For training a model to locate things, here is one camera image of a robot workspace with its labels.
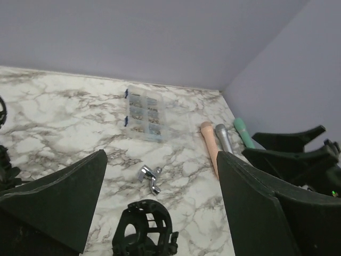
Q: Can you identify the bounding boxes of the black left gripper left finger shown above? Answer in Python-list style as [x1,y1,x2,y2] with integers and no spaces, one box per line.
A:
[1,150,108,254]

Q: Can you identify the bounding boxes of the black shock mount round stand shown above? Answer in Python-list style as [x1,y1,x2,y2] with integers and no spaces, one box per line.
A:
[112,199,178,255]

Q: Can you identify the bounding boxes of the grey mesh microphone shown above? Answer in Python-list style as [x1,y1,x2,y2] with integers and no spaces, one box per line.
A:
[215,124,234,155]

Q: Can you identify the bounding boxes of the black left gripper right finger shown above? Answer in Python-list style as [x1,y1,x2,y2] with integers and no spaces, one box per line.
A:
[217,151,340,255]

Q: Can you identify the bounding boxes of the peach pink microphone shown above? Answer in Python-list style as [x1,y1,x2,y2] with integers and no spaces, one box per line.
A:
[200,122,219,179]

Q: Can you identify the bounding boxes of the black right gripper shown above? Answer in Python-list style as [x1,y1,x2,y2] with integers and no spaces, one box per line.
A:
[242,125,340,197]

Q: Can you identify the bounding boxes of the black tripod microphone stand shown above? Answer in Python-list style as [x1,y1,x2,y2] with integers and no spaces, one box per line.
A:
[0,96,21,191]

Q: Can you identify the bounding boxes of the mint green microphone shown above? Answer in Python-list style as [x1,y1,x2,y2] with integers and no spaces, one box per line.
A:
[233,118,255,149]

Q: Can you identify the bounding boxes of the clear plastic screw box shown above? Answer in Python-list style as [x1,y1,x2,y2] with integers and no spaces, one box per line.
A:
[123,84,192,143]

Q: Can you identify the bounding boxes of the silver metal bracket part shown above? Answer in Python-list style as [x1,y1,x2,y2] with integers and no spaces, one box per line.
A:
[137,165,162,196]

